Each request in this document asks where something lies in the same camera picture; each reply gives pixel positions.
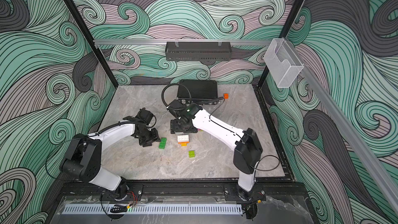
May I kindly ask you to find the white slotted cable duct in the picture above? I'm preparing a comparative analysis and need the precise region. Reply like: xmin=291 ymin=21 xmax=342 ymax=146
xmin=61 ymin=203 xmax=243 ymax=215

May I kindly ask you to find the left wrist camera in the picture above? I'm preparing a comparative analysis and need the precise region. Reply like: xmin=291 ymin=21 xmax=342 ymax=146
xmin=137 ymin=108 xmax=157 ymax=128

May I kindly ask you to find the black wall-mounted tray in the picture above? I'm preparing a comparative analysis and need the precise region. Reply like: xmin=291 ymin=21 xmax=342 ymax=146
xmin=165 ymin=41 xmax=232 ymax=62

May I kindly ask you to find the dark green long lego brick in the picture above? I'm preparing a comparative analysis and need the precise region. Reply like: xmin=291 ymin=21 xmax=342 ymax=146
xmin=159 ymin=138 xmax=167 ymax=149

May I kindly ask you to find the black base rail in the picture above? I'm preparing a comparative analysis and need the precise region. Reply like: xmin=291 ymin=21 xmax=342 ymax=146
xmin=56 ymin=179 xmax=309 ymax=203

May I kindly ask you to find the aluminium wall rail right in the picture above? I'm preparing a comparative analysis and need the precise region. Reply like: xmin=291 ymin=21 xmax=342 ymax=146
xmin=290 ymin=44 xmax=398 ymax=213

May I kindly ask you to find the clear plastic wall bin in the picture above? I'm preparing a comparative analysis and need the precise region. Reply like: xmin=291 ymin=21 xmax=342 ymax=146
xmin=264 ymin=38 xmax=304 ymax=88

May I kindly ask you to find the aluminium wall rail back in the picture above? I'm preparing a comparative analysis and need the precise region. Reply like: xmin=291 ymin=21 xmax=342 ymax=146
xmin=93 ymin=38 xmax=273 ymax=47

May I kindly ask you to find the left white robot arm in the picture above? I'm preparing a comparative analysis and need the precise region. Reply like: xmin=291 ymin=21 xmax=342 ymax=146
xmin=60 ymin=120 xmax=161 ymax=191

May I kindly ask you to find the aluminium wall rail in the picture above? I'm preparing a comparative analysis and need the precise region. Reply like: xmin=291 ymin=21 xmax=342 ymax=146
xmin=290 ymin=44 xmax=398 ymax=213
xmin=93 ymin=38 xmax=273 ymax=47

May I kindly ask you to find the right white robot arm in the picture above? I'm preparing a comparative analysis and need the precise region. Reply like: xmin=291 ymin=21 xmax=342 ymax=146
xmin=167 ymin=104 xmax=263 ymax=192

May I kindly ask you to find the white lego brick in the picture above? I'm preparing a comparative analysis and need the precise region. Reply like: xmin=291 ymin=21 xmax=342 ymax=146
xmin=177 ymin=135 xmax=189 ymax=143

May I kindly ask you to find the black case on table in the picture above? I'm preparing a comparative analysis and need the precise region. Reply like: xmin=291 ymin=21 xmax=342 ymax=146
xmin=177 ymin=79 xmax=222 ymax=105

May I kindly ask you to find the lime green small lego brick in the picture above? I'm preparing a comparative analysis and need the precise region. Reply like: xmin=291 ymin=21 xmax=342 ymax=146
xmin=188 ymin=150 xmax=195 ymax=158

